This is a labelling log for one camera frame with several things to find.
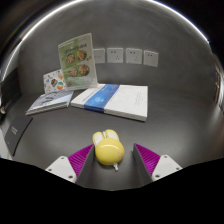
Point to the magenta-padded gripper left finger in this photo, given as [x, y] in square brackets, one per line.
[78, 162]

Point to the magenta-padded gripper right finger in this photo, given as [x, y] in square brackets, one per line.
[148, 160]

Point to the yellow computer mouse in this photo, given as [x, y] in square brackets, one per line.
[108, 150]

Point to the black mouse pad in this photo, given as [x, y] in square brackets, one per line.
[16, 134]

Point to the grey striped booklet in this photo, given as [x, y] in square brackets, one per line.
[50, 101]

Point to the white book with blue band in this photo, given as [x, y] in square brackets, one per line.
[116, 101]

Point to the small colourful printed card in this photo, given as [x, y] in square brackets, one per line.
[54, 82]

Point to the green menu sign stand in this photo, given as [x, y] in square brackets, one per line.
[77, 60]

